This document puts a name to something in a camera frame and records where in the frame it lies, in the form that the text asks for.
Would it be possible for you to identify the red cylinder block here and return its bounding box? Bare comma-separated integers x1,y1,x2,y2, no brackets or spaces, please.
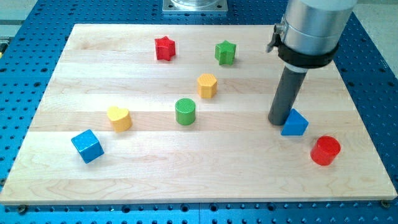
310,136,341,166

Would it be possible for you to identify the blue triangle block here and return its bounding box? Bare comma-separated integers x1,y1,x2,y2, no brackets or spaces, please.
281,109,309,136

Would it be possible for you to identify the red star block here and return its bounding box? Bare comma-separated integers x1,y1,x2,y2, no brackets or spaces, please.
154,36,176,61

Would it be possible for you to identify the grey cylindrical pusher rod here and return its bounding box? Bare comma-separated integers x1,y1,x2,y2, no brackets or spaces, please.
268,65,308,126

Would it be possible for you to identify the green star block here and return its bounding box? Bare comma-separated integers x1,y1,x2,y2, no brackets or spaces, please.
215,40,236,65

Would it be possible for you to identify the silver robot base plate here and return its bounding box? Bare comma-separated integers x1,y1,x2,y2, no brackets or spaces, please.
162,0,228,14

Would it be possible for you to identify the green cylinder block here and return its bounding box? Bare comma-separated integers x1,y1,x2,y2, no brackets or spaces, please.
175,98,196,126

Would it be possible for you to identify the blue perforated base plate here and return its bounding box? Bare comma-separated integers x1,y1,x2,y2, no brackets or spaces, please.
1,1,397,223

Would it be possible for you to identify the blue cube block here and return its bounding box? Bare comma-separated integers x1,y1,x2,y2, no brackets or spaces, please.
71,129,104,164

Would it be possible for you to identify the wooden board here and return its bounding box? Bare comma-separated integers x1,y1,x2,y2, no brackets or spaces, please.
1,24,397,205

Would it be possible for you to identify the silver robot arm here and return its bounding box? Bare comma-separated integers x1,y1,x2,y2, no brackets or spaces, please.
266,0,357,70

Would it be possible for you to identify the yellow heart block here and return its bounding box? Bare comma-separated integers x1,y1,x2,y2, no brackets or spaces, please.
107,106,132,133

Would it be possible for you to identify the yellow hexagon block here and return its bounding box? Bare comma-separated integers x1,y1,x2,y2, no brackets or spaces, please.
197,73,218,98

